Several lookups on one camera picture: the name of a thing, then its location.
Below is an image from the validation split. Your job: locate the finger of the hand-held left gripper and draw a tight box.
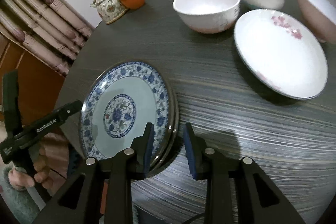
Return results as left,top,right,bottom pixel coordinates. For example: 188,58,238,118
57,100,83,125

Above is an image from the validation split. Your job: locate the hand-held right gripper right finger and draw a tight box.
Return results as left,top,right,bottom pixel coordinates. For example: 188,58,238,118
183,123,306,224

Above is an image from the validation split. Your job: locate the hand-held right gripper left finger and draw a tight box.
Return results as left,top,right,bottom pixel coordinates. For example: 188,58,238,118
33,122,155,224

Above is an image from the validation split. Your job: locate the blue floral plate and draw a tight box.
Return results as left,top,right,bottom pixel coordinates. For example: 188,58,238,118
147,67,180,179
79,61,175,179

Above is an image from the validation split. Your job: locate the white plate with pink flowers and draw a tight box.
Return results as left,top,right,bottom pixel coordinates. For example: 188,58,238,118
233,9,328,100

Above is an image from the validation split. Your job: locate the white bowl with faint flowers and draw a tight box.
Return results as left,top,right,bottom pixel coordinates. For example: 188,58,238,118
172,0,241,34

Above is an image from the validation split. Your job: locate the pink bowl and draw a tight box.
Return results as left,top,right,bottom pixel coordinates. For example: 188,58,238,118
295,0,336,43

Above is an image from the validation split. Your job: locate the person's left hand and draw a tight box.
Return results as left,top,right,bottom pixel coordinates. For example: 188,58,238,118
8,142,54,190

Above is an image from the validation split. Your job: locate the person's pink clothing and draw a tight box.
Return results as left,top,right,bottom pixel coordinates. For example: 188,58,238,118
39,132,71,197

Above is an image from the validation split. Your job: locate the beige patterned curtain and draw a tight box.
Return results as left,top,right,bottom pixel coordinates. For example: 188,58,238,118
0,0,95,77

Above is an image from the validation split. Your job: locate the floral ceramic teapot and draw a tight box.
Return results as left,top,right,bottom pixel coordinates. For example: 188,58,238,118
90,0,132,25

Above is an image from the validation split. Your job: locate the black cable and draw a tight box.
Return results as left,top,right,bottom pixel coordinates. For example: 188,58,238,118
181,213,208,224

